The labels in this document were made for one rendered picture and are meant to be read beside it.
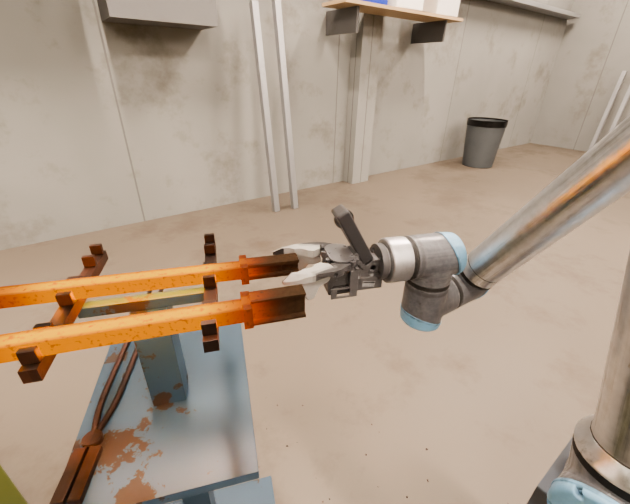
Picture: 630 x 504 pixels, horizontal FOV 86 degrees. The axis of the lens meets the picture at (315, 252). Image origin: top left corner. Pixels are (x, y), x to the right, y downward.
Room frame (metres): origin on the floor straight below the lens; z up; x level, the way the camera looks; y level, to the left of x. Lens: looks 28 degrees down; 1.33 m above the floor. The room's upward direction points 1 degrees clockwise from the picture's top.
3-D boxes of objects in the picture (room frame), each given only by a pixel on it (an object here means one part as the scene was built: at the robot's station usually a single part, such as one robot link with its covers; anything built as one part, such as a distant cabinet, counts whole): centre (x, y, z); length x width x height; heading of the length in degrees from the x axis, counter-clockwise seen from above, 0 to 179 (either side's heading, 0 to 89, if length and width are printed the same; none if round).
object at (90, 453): (0.55, 0.41, 0.77); 0.60 x 0.04 x 0.01; 10
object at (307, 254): (0.59, 0.03, 1.00); 0.09 x 0.03 x 0.06; 80
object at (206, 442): (0.47, 0.28, 0.75); 0.40 x 0.30 x 0.02; 16
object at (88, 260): (0.58, 0.31, 1.02); 0.23 x 0.06 x 0.02; 106
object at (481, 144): (5.75, -2.69, 0.36); 0.60 x 0.57 x 0.72; 37
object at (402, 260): (0.59, -0.15, 1.01); 0.10 x 0.05 x 0.09; 15
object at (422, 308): (0.62, -0.25, 0.89); 0.12 x 0.09 x 0.12; 124
